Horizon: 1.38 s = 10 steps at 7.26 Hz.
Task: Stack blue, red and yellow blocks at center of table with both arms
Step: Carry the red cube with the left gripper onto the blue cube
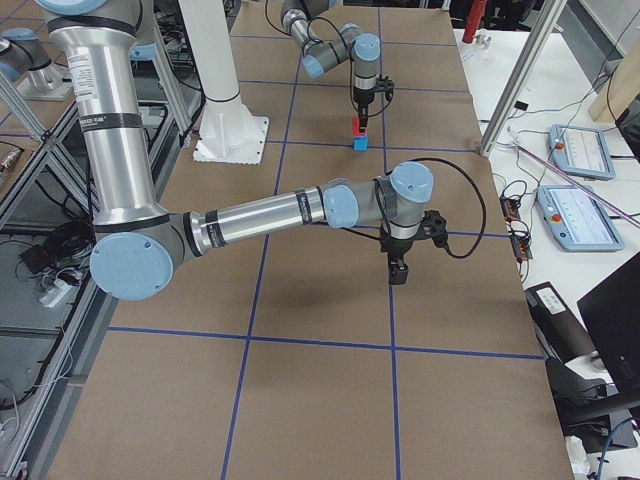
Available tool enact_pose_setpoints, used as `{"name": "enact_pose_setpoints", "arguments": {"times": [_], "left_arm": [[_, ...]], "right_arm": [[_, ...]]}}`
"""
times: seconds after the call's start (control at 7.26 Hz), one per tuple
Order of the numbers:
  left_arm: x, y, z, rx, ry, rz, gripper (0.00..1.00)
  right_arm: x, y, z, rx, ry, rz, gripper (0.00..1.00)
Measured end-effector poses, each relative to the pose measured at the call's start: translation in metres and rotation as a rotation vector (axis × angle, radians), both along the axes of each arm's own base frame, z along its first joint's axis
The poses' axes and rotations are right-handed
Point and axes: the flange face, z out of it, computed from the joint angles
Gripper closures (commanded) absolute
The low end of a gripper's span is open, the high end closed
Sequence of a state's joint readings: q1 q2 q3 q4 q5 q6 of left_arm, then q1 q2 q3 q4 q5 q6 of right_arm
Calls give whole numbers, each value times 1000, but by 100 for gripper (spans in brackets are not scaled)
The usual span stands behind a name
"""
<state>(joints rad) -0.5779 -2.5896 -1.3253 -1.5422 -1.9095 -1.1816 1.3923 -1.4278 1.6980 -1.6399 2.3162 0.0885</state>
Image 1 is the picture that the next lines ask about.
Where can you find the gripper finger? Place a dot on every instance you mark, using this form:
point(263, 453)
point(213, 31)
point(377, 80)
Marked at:
point(394, 272)
point(403, 272)
point(359, 116)
point(365, 116)

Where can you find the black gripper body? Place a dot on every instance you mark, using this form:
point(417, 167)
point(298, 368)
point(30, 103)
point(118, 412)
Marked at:
point(363, 99)
point(396, 248)

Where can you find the red cube block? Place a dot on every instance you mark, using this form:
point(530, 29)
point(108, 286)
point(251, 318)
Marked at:
point(357, 130)

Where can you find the blue cube block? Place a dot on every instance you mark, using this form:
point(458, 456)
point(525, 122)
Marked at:
point(361, 143)

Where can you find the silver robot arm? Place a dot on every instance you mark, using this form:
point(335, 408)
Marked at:
point(140, 244)
point(360, 49)

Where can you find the small third robot arm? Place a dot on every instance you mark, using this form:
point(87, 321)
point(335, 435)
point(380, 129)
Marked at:
point(24, 58)

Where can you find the orange circuit board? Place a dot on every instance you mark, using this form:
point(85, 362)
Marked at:
point(510, 208)

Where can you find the red cylinder bottle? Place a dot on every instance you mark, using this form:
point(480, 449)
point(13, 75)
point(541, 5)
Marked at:
point(475, 16)

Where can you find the near teach pendant tablet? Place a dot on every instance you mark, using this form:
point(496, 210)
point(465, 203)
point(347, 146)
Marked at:
point(577, 222)

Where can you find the teach pendant tablet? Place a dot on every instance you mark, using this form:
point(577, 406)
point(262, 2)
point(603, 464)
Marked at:
point(581, 151)
point(577, 222)

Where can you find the far teach pendant tablet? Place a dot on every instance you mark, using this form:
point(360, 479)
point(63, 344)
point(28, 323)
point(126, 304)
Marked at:
point(581, 151)

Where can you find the black computer monitor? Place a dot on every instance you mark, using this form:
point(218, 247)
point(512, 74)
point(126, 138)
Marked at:
point(610, 312)

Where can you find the white power strip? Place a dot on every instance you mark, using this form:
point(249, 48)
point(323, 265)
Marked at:
point(55, 294)

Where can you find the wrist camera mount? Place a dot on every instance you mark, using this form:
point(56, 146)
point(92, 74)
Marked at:
point(433, 227)
point(385, 86)

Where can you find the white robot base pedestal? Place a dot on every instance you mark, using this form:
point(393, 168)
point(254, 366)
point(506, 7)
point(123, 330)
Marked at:
point(228, 132)

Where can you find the aluminium frame post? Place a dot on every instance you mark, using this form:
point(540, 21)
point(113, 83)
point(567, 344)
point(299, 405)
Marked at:
point(534, 44)

